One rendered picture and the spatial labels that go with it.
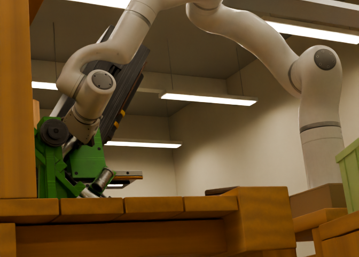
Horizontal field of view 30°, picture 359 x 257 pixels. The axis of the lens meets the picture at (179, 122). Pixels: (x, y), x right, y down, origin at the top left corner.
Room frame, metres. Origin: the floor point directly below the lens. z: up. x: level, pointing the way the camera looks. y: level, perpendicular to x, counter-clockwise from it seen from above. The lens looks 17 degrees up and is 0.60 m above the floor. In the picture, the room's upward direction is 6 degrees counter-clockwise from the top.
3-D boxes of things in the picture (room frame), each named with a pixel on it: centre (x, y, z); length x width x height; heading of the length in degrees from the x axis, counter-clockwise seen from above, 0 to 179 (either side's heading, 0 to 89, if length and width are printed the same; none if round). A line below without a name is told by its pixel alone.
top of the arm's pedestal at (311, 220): (1.89, -0.40, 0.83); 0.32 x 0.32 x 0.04; 28
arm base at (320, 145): (1.89, -0.40, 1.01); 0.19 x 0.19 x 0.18
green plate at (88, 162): (2.06, 0.32, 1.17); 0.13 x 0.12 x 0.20; 27
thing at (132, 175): (2.22, 0.35, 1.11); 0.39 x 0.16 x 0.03; 117
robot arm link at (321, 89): (1.85, -0.41, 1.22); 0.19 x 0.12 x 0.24; 10
